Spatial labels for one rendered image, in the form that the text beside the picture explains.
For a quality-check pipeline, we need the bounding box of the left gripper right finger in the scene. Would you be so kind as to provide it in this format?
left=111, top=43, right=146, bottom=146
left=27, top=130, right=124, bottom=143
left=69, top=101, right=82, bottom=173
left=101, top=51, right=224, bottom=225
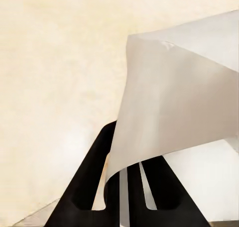
left=127, top=155, right=213, bottom=227

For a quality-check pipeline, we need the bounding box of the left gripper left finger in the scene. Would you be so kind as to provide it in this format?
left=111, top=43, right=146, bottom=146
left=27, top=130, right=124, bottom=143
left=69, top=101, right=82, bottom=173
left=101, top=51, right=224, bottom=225
left=44, top=120, right=121, bottom=227

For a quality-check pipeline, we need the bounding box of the paper coffee filter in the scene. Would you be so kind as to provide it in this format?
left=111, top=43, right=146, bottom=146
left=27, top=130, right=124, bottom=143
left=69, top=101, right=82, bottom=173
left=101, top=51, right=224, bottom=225
left=104, top=9, right=239, bottom=227

